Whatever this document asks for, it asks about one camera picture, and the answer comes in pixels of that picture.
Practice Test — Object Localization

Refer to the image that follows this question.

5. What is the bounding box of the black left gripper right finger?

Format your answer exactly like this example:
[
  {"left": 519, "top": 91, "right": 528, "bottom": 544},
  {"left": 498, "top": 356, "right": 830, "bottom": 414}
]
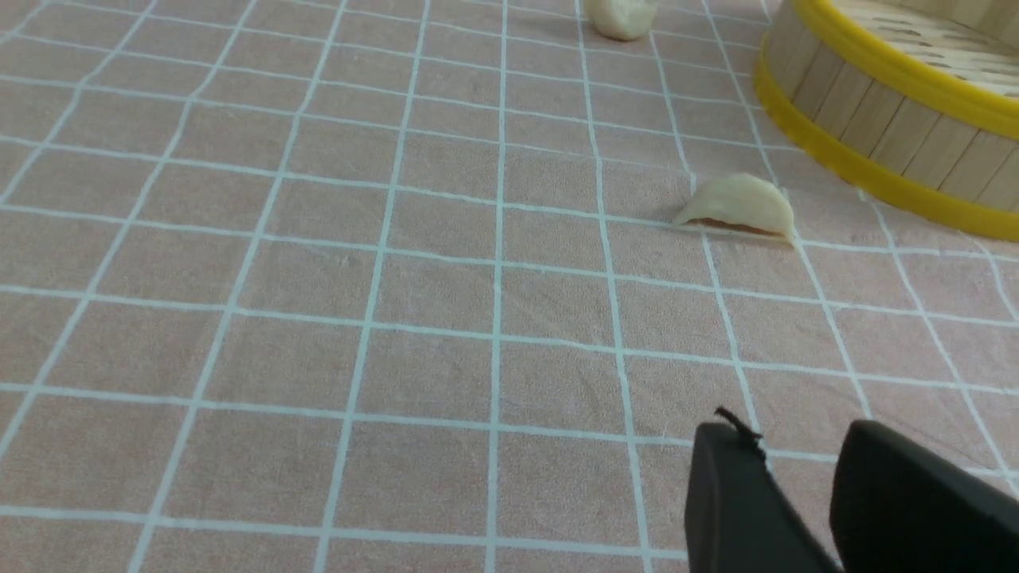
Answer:
[{"left": 830, "top": 419, "right": 1018, "bottom": 572}]

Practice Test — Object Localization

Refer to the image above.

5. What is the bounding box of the pink checkered tablecloth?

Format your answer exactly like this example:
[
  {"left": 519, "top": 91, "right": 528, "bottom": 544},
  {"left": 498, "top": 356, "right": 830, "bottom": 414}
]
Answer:
[{"left": 1, "top": 1, "right": 1017, "bottom": 572}]

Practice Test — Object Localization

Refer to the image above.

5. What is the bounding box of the white dumpling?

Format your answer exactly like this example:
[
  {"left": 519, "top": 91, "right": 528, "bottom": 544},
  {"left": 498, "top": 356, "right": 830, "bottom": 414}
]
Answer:
[
  {"left": 582, "top": 0, "right": 660, "bottom": 42},
  {"left": 672, "top": 173, "right": 796, "bottom": 246}
]

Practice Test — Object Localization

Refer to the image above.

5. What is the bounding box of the bamboo steamer tray yellow rim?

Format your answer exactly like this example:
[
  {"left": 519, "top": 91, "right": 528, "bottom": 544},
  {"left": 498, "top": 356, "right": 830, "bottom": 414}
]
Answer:
[{"left": 754, "top": 1, "right": 1018, "bottom": 242}]

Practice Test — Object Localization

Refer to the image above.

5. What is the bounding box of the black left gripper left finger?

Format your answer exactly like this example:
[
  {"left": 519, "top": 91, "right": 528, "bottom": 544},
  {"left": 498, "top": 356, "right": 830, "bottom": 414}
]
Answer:
[{"left": 685, "top": 407, "right": 840, "bottom": 572}]

